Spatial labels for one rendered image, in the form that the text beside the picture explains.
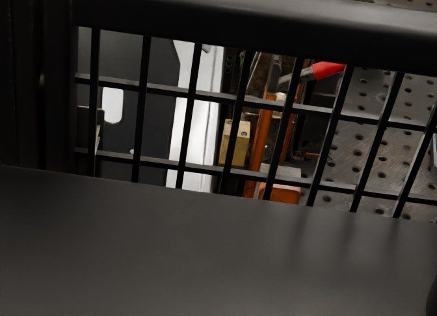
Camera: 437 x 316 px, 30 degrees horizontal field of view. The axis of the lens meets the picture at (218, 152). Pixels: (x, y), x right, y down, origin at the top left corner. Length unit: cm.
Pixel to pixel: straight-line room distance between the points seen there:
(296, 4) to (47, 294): 18
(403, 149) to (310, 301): 130
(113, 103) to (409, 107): 82
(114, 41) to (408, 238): 40
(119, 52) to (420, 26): 43
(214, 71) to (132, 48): 50
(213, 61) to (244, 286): 90
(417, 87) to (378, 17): 149
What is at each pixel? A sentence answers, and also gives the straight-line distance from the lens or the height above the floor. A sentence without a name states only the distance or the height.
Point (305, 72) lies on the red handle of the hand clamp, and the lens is 110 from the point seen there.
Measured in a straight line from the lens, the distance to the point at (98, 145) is 48.
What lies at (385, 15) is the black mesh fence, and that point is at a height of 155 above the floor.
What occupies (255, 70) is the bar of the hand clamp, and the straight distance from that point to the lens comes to 108.
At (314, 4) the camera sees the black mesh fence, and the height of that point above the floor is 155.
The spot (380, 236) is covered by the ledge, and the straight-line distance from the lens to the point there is 45.
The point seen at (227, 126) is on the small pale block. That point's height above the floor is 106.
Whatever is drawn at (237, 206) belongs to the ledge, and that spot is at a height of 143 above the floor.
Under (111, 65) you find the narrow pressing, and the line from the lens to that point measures 79.
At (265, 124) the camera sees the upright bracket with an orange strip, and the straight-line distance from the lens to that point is 101.
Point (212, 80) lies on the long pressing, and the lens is 124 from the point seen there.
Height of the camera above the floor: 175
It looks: 42 degrees down
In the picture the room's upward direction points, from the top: 10 degrees clockwise
